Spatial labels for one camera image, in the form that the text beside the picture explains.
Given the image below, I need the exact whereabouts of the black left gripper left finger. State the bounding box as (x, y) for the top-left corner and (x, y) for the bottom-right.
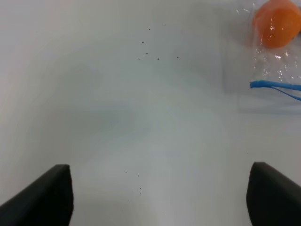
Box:
(0, 164), (74, 226)

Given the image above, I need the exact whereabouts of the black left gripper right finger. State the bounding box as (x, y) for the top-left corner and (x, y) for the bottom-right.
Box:
(246, 162), (301, 226)

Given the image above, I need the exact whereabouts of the orange fruit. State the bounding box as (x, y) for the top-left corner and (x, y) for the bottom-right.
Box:
(252, 0), (301, 48)

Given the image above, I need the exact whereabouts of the clear zip bag blue seal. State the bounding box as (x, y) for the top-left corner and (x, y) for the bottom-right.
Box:
(221, 0), (301, 115)

